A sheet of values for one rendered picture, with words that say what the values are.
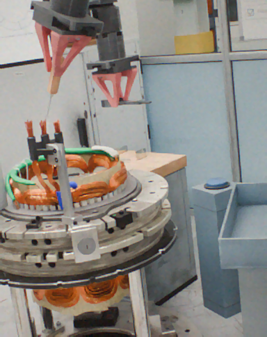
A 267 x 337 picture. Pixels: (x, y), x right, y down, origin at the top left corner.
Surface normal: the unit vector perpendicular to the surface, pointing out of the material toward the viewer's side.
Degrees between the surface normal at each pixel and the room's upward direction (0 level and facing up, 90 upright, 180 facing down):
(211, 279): 90
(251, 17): 90
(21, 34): 83
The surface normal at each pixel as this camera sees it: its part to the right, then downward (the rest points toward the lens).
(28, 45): 0.40, 0.06
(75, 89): -0.62, 0.26
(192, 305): -0.12, -0.96
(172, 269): 0.76, 0.07
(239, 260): -0.24, 0.26
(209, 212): -0.84, 0.23
